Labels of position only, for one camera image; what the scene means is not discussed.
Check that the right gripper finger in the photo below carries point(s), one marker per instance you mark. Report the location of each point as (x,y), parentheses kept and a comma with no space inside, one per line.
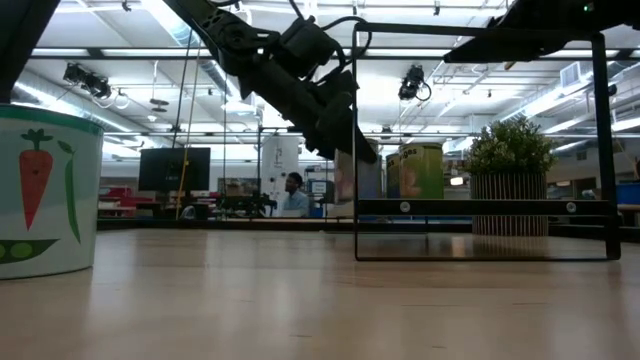
(515,47)

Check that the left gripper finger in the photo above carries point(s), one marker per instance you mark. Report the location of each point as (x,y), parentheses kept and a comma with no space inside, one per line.
(340,125)

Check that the peaches label tin can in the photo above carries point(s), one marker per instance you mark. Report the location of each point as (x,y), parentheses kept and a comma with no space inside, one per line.
(345,180)

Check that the green label tin can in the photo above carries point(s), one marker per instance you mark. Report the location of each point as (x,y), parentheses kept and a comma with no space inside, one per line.
(425,175)

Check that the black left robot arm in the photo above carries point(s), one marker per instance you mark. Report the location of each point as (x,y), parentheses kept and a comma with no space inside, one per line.
(210,20)

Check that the small yellow hanging tag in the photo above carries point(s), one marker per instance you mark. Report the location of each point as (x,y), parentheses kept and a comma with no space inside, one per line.
(510,65)

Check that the white ceiling vent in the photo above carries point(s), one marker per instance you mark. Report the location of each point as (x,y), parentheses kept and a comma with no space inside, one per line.
(570,75)

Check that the white cylindrical column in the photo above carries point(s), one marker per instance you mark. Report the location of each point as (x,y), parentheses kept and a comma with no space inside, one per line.
(280,160)

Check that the person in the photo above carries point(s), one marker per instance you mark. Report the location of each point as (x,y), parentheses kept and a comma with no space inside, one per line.
(295,202)

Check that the green plant in ribbed pot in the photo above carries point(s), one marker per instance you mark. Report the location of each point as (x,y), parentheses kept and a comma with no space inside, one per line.
(507,150)

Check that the black monitor screen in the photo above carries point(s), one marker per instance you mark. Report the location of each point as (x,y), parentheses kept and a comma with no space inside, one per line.
(175,170)

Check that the black overhead crossbar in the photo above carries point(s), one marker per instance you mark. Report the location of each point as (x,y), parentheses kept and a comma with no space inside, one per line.
(125,53)

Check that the red storage bins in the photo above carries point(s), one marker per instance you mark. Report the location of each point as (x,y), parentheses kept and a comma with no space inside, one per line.
(120,192)

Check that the black ceiling device cluster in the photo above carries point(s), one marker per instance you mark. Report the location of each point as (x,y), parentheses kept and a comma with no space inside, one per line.
(87,80)

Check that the carrot and peas tin can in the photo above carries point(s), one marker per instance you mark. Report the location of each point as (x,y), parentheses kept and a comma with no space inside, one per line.
(50,200)

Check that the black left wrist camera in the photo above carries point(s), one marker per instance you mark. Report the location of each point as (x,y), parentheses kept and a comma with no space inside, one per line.
(307,42)

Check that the black metal frame stand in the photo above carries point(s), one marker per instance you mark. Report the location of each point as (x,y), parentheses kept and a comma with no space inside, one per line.
(259,170)

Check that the black aluminium table frame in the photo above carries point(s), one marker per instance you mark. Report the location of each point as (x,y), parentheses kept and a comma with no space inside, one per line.
(280,225)

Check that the wooden shelf with black frame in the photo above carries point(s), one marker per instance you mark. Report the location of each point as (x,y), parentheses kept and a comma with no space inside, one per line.
(490,207)

